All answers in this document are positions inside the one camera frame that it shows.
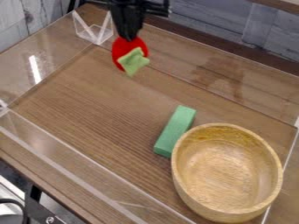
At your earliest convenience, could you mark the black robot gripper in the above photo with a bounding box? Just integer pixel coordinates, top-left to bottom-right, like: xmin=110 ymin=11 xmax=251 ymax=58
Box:
xmin=106 ymin=0 xmax=171 ymax=42

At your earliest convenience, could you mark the red felt fruit green leaf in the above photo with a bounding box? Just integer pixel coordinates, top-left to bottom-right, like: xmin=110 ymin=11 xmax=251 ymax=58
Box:
xmin=112 ymin=37 xmax=149 ymax=77

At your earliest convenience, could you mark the green rectangular foam block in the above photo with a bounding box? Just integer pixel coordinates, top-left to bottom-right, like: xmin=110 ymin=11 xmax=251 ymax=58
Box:
xmin=153 ymin=105 xmax=196 ymax=158

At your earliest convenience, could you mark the light wooden oval bowl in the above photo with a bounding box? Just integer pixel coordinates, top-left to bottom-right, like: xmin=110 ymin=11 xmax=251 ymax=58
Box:
xmin=171 ymin=123 xmax=283 ymax=223

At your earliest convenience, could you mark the black table leg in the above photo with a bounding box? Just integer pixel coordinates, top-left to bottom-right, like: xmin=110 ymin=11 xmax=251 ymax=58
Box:
xmin=28 ymin=185 xmax=42 ymax=202

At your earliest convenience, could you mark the clear acrylic corner bracket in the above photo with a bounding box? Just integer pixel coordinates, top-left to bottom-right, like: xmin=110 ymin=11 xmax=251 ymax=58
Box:
xmin=70 ymin=11 xmax=113 ymax=46

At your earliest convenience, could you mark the clear acrylic enclosure wall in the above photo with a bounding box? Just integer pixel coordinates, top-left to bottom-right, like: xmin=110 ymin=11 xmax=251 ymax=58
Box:
xmin=0 ymin=16 xmax=299 ymax=224

